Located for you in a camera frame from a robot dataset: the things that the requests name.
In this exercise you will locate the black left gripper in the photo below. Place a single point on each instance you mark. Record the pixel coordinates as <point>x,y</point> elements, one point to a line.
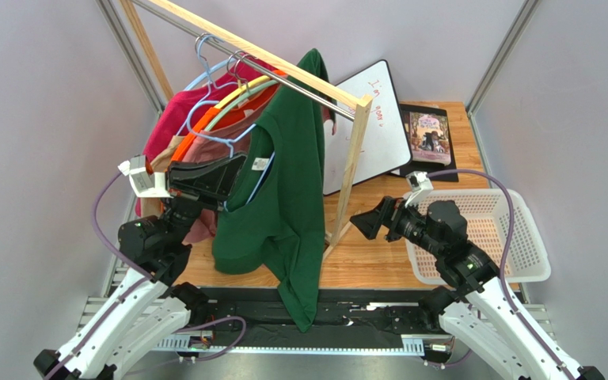
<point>214,179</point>

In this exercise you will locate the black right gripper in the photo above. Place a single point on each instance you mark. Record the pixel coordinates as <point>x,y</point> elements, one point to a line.
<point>388,218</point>

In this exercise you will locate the green t-shirt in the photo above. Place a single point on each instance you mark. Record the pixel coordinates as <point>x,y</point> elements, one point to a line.
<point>275,216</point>

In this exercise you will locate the mint green hanger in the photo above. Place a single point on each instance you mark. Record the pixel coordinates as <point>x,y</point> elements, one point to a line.
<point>220,119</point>

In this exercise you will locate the light blue wire hanger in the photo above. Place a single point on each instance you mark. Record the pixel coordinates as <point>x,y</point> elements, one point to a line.
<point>257,169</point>

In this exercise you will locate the dusty pink t-shirt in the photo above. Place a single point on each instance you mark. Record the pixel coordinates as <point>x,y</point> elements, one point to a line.
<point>265,176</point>

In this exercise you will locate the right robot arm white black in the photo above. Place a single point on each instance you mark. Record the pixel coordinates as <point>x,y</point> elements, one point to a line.
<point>475,305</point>

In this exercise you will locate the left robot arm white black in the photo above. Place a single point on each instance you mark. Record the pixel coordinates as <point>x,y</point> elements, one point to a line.
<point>148,305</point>

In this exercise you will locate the blue hanger at back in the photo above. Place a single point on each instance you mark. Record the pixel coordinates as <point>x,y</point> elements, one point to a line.
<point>207,74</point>

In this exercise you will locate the beige t-shirt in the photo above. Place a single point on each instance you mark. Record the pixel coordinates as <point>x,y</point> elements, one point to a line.
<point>153,206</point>

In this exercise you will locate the magenta t-shirt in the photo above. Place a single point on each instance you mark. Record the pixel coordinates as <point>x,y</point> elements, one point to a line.
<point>176,111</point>

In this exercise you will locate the orange t-shirt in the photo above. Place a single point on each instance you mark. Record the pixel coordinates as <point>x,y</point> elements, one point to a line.
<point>200,145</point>

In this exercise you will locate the yellow hanger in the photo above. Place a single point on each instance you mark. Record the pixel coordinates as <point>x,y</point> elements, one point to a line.
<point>246,89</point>

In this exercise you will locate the illustrated paperback book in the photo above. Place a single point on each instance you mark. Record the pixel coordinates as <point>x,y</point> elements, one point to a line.
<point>429,137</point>

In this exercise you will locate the white plastic basket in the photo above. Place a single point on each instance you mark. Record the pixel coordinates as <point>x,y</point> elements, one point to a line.
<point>488,218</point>

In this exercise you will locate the metal hanging rod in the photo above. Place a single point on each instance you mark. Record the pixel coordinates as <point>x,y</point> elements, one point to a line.
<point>241,50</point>

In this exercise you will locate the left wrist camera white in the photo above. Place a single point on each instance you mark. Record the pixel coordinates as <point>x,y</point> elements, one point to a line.
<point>145,182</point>

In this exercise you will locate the white whiteboard black frame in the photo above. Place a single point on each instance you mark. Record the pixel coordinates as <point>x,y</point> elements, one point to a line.
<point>385,145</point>

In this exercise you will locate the wooden clothes rack frame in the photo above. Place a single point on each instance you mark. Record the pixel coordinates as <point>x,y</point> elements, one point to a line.
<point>341,224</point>

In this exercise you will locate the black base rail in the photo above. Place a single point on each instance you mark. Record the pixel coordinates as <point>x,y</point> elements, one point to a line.
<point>347,320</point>

